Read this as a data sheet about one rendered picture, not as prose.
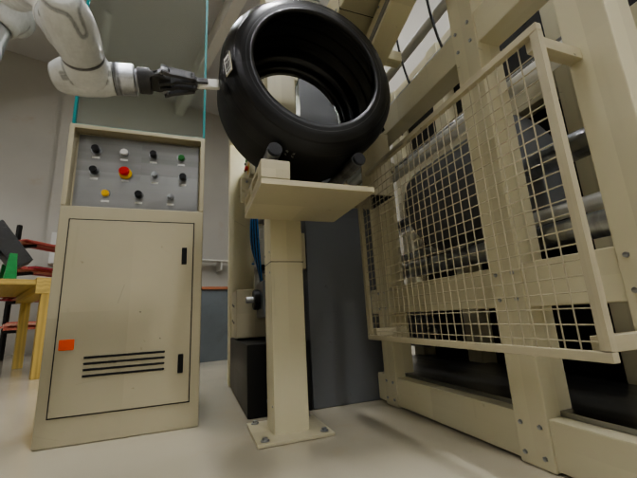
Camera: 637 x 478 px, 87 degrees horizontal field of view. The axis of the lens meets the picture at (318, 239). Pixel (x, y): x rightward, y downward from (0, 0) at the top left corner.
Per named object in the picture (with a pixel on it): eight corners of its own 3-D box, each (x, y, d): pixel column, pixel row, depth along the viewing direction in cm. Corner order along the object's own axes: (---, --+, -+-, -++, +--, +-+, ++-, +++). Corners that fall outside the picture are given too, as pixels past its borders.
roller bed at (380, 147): (345, 208, 162) (340, 151, 168) (373, 210, 166) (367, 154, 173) (363, 193, 143) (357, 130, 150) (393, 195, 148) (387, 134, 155)
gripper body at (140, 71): (134, 59, 98) (168, 62, 101) (138, 79, 106) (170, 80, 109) (136, 82, 97) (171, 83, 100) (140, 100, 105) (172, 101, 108)
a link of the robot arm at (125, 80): (118, 76, 104) (139, 77, 106) (119, 102, 103) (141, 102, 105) (110, 54, 96) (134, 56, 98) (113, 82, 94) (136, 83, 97)
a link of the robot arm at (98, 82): (119, 106, 102) (109, 71, 91) (58, 104, 97) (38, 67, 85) (118, 79, 106) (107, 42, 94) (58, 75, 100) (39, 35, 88)
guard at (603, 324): (368, 340, 140) (354, 180, 155) (372, 339, 140) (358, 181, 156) (614, 364, 57) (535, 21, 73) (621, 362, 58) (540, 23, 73)
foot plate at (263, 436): (246, 426, 133) (245, 419, 133) (311, 415, 142) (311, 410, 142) (257, 450, 108) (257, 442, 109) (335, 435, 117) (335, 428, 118)
